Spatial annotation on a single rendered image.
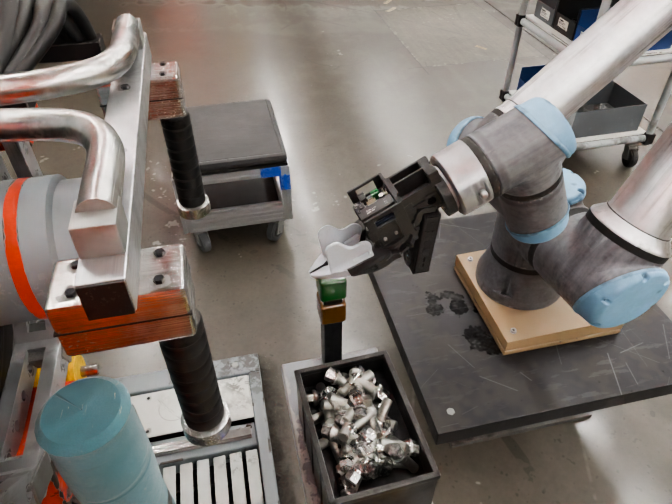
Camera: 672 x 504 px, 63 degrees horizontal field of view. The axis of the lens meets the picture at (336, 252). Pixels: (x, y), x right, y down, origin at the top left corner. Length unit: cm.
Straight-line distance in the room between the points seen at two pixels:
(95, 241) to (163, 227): 166
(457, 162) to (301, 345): 96
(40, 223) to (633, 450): 135
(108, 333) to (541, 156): 54
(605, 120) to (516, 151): 165
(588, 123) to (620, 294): 138
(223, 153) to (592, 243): 110
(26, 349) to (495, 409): 79
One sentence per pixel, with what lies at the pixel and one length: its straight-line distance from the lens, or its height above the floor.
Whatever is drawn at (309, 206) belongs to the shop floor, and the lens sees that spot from 203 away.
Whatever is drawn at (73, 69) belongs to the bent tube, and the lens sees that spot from 55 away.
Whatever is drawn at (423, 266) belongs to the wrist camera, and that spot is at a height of 67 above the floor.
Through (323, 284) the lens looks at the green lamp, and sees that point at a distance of 78.
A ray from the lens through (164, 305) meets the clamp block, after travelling 39.
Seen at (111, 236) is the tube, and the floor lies 99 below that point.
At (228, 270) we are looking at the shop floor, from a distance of 179.
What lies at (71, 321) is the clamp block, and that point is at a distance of 40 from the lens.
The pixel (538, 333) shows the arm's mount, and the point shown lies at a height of 34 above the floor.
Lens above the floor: 121
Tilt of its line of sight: 41 degrees down
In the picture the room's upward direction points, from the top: straight up
